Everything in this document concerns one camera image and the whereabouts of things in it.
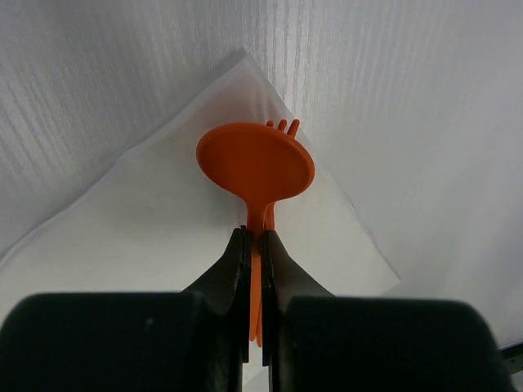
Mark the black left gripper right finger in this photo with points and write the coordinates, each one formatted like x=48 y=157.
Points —
x=315 y=341

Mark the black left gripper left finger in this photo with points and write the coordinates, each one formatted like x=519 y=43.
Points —
x=193 y=340

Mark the white paper napkin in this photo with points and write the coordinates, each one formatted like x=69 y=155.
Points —
x=155 y=222

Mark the orange plastic fork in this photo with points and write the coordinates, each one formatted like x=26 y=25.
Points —
x=269 y=218

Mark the orange plastic spoon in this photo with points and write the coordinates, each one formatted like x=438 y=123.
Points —
x=260 y=165

